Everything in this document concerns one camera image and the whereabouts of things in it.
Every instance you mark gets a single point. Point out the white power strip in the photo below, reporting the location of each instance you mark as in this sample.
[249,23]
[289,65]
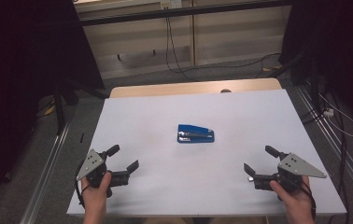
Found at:
[328,112]

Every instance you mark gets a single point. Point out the person's right hand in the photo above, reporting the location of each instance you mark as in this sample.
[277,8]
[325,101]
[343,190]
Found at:
[296,200]

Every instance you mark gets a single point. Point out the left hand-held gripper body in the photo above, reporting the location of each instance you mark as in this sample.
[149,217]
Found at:
[96,169]

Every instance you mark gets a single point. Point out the person's left hand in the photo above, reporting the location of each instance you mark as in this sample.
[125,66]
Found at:
[95,196]

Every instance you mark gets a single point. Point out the beige cabinet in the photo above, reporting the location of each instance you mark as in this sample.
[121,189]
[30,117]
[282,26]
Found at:
[233,40]

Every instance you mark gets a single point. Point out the wooden table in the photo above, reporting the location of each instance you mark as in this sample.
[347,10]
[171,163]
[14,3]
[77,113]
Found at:
[193,87]

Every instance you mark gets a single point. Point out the blue stapler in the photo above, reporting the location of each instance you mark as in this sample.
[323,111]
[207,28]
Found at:
[194,135]

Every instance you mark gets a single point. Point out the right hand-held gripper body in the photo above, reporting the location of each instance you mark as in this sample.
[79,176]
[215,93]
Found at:
[291,168]

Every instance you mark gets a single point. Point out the small black stick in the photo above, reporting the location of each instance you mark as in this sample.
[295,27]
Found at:
[81,137]

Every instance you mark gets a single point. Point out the white wall socket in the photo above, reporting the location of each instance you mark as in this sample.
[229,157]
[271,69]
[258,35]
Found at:
[171,3]

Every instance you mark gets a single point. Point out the aluminium floor rail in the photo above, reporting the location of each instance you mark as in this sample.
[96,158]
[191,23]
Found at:
[45,174]
[336,146]

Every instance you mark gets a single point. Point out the black curtain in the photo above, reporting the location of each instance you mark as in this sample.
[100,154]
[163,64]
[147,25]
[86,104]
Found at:
[336,46]
[19,77]

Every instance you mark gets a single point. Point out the black metal stand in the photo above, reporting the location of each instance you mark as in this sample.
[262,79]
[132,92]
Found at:
[313,84]
[60,109]

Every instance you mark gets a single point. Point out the white table cover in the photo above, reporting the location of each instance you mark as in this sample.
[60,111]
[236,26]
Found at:
[196,180]

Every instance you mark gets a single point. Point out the black horizontal bar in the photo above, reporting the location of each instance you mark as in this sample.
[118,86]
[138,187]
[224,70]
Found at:
[177,12]

